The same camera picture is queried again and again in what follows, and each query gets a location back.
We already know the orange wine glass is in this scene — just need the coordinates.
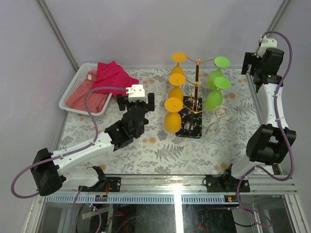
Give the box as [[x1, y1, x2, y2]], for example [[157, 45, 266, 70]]
[[168, 73, 186, 101], [164, 97, 183, 133], [170, 52, 187, 76]]

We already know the gold wine glass rack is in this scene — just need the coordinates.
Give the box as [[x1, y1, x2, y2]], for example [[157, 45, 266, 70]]
[[175, 59, 208, 139]]

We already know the green plastic wine glass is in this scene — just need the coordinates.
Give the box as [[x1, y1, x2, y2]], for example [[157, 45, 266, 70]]
[[204, 77, 231, 111]]

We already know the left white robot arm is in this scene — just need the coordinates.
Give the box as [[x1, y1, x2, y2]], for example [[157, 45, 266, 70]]
[[31, 93, 155, 196]]

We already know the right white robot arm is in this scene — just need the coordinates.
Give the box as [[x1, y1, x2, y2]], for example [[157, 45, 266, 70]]
[[221, 48, 296, 192]]

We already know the salmon pink cloth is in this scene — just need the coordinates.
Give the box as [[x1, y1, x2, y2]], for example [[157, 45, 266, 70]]
[[65, 70, 109, 113]]

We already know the magenta cloth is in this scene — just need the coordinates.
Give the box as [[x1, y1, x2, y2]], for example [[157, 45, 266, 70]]
[[91, 61, 139, 89]]

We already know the floral table mat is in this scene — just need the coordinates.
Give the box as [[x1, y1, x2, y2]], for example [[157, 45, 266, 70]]
[[77, 69, 259, 175]]

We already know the white plastic basket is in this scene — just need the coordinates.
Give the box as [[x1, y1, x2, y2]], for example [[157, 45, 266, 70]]
[[59, 63, 112, 117]]

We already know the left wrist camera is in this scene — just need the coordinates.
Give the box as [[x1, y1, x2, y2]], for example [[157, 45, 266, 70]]
[[126, 84, 146, 102]]

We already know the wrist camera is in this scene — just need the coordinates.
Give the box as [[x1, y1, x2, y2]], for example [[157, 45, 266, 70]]
[[257, 34, 277, 58], [126, 84, 146, 102]]

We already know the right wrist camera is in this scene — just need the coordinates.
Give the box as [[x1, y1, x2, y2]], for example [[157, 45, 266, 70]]
[[257, 34, 277, 58]]

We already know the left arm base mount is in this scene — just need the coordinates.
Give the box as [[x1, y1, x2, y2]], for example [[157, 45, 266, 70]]
[[78, 168, 121, 193]]

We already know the aluminium front rail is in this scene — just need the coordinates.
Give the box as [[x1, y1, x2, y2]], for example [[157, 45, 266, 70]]
[[36, 174, 298, 194]]

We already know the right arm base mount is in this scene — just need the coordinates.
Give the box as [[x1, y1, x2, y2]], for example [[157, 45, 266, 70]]
[[202, 168, 240, 193]]

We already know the blue cable duct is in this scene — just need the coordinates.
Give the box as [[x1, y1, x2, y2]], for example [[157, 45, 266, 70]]
[[46, 194, 238, 204]]

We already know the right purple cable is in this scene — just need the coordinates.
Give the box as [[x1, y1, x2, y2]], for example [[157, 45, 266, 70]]
[[235, 31, 296, 228]]

